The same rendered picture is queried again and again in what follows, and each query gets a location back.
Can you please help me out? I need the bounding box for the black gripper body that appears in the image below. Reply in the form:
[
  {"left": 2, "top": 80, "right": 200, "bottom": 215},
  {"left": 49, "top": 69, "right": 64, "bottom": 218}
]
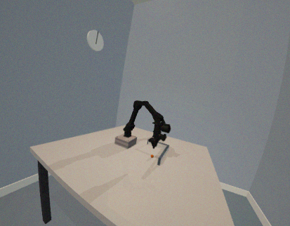
[{"left": 149, "top": 130, "right": 161, "bottom": 144}]

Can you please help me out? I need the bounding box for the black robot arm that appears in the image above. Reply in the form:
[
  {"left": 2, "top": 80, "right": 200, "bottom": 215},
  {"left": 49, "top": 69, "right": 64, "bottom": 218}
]
[{"left": 123, "top": 100, "right": 171, "bottom": 142}]

